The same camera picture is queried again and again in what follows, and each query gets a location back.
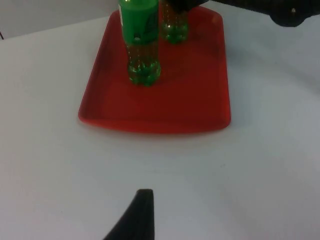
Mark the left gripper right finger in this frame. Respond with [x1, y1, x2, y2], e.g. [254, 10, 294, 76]
[164, 0, 209, 14]

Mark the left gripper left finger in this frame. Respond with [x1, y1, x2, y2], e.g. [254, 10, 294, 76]
[101, 188, 156, 240]

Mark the green plastic bottle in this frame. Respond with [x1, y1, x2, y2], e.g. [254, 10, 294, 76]
[117, 0, 162, 88]
[158, 0, 190, 45]

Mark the red plastic tray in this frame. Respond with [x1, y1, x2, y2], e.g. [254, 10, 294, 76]
[77, 5, 231, 135]

